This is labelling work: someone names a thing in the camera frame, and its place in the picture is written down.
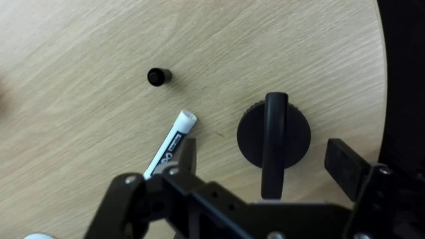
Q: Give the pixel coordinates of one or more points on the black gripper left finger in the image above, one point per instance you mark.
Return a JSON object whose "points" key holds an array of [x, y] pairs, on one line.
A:
{"points": [[187, 158]]}

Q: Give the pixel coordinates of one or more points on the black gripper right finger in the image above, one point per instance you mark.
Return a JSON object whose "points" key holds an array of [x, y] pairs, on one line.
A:
{"points": [[345, 166]]}

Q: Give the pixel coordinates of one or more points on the white marker pen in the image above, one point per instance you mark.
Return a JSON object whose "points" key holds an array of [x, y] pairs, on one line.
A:
{"points": [[181, 128]]}

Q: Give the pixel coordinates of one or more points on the black marker cap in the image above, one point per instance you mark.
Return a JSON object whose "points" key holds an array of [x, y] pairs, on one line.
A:
{"points": [[158, 76]]}

